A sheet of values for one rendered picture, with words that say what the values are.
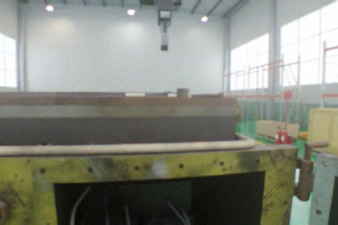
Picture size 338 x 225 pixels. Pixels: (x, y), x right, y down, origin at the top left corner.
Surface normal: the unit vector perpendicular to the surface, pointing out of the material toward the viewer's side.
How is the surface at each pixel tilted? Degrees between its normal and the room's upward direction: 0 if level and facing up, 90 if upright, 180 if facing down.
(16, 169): 90
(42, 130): 90
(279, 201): 90
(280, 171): 90
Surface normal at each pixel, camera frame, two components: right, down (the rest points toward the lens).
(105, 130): 0.16, 0.08
